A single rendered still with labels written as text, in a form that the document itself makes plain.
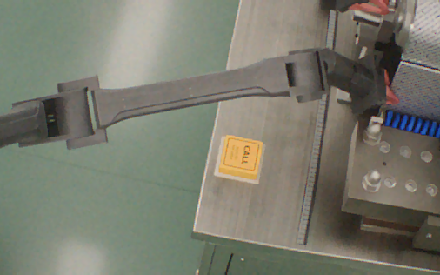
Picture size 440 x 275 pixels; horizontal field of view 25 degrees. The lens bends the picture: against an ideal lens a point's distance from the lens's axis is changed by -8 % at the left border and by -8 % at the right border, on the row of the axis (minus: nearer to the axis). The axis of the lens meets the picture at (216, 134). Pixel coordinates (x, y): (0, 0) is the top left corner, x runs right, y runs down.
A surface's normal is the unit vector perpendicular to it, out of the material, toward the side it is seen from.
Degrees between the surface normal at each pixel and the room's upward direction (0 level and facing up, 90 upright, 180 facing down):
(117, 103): 31
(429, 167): 0
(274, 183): 0
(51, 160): 0
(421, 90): 93
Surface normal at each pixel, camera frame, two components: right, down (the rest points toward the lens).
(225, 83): 0.22, 0.04
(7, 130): 0.97, -0.14
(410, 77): -0.18, 0.87
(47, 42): 0.10, -0.48
